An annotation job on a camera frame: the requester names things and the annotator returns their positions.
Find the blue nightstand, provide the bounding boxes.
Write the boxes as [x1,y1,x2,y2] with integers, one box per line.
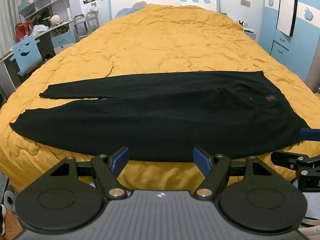
[242,26,258,41]

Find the black pants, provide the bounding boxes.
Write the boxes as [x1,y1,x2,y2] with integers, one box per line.
[9,70,311,163]

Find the blue smiley face chair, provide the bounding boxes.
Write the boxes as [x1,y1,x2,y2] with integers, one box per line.
[12,35,43,77]

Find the white desk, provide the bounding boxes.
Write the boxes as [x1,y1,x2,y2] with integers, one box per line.
[0,17,76,93]

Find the black framed mirror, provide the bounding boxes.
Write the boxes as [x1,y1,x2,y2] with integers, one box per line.
[276,0,299,37]

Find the grey shoe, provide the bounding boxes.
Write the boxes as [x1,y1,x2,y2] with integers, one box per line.
[3,184,17,211]

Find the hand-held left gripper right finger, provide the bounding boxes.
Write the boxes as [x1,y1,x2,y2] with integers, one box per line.
[193,147,274,201]

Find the white plastic bag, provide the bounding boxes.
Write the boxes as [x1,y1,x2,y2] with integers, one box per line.
[32,24,49,37]

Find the yellow bed blanket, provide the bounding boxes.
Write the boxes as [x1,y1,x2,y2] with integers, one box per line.
[0,4,320,196]

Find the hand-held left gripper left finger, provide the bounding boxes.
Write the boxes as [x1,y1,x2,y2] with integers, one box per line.
[49,146,130,200]

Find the grey chair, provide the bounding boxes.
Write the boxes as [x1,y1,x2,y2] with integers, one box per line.
[86,9,100,32]
[73,14,87,37]

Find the blue and white wardrobe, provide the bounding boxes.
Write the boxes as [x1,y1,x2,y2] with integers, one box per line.
[260,0,320,83]

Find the white curtain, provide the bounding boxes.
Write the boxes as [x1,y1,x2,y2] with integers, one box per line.
[0,0,18,53]

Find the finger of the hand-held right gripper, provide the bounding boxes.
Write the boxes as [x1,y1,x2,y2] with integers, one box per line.
[271,151,320,178]
[299,128,320,142]

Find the black and white shoe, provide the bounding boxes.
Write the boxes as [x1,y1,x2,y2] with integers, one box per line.
[0,204,7,234]

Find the blue pillow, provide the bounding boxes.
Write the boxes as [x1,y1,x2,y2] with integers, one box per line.
[116,1,150,18]

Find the red bag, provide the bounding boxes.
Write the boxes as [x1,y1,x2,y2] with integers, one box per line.
[15,22,34,40]

